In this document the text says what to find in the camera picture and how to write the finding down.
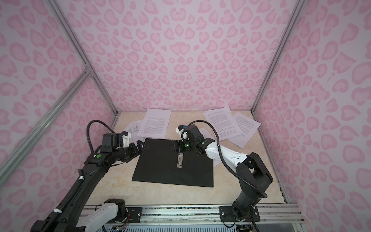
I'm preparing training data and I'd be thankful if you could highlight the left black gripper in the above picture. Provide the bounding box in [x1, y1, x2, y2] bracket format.
[113, 139, 149, 162]

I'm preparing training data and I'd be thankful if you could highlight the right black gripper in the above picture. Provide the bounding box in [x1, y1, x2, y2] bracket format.
[167, 139, 197, 153]

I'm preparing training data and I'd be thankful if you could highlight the red and black folder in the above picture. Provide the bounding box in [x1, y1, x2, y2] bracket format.
[131, 138, 214, 188]

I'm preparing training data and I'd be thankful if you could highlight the technical drawing sheet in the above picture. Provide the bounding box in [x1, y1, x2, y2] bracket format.
[131, 120, 145, 144]

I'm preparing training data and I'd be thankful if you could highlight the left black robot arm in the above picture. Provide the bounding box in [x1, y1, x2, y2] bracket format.
[31, 131, 148, 232]

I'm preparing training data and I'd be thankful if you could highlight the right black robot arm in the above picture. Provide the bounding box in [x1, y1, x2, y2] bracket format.
[174, 122, 273, 221]

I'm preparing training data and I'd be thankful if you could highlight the lower left paper sheet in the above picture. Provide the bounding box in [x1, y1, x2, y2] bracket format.
[124, 125, 132, 140]

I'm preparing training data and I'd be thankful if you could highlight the large text sheet far right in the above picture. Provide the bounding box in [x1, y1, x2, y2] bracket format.
[204, 107, 243, 140]

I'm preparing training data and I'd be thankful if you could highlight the text sheet right corner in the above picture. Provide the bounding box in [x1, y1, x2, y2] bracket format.
[228, 112, 261, 148]

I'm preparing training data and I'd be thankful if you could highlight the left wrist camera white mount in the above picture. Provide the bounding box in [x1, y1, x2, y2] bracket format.
[120, 130, 132, 148]

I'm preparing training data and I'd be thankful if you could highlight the aluminium frame post left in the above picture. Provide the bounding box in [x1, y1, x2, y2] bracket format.
[44, 0, 119, 116]

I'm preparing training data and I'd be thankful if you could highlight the aluminium frame post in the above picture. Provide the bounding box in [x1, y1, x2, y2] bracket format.
[44, 0, 119, 116]
[251, 0, 308, 117]

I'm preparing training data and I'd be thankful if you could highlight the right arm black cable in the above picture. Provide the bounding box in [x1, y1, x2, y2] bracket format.
[181, 119, 268, 199]

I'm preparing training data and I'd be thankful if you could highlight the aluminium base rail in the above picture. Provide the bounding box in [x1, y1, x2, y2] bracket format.
[53, 202, 308, 232]

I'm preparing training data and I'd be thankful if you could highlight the aluminium frame strut left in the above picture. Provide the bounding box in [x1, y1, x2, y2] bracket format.
[1, 68, 91, 186]

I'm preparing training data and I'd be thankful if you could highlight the aluminium frame post right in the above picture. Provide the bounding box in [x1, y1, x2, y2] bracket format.
[251, 0, 308, 117]

